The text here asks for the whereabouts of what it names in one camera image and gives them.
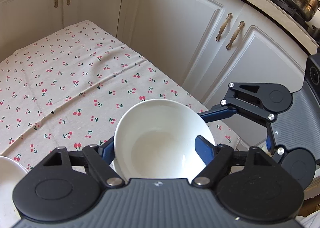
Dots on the kitchen countertop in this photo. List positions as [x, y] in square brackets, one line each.
[275, 13]

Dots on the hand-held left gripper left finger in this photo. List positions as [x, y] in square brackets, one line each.
[107, 151]

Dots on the deep white fruit-print plate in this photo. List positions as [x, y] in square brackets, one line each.
[10, 183]

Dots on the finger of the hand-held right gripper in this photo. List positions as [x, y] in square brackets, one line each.
[220, 114]
[269, 144]

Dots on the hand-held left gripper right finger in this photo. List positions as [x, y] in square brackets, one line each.
[205, 150]

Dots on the cherry print tablecloth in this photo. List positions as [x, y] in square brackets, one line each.
[62, 88]

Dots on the black gas stove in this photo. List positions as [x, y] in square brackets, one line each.
[282, 3]

